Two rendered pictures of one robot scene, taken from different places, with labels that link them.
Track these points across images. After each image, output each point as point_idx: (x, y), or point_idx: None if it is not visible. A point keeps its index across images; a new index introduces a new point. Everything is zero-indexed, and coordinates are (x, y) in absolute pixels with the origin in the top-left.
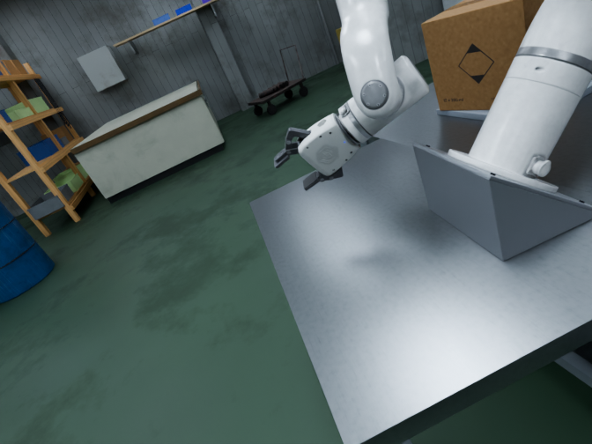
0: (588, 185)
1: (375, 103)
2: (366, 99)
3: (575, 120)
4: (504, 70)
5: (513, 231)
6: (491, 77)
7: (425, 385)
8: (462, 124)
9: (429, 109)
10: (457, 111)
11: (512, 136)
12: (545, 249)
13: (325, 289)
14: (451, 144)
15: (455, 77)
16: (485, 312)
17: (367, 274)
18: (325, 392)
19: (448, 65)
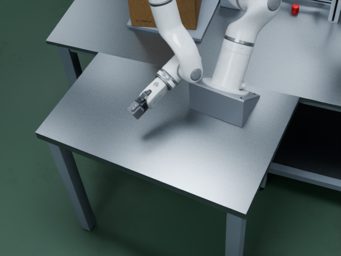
0: (247, 82)
1: (197, 78)
2: (193, 77)
3: (218, 37)
4: (180, 10)
5: (245, 115)
6: None
7: (251, 183)
8: (155, 38)
9: (114, 20)
10: (146, 27)
11: (235, 75)
12: (252, 118)
13: (177, 168)
14: (163, 58)
15: (147, 9)
16: (250, 150)
17: (191, 153)
18: (222, 204)
19: (143, 2)
